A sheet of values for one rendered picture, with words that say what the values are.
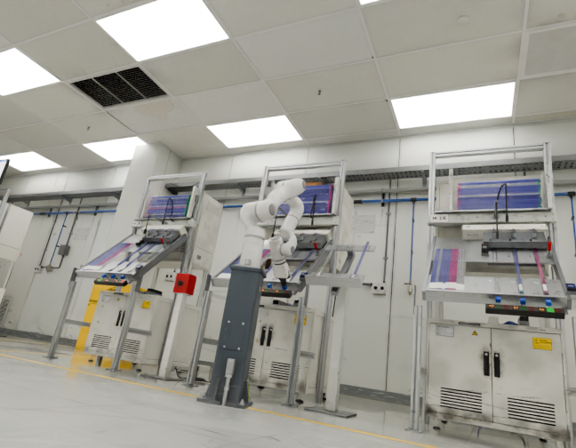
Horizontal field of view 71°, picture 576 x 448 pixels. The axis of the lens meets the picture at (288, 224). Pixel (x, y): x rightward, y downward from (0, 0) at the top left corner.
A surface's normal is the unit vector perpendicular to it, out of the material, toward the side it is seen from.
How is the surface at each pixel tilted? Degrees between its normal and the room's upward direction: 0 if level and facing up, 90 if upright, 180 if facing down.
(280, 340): 90
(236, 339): 90
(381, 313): 90
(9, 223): 90
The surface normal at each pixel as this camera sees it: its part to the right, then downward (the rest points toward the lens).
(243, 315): -0.09, -0.33
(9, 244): 0.90, -0.01
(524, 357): -0.41, -0.35
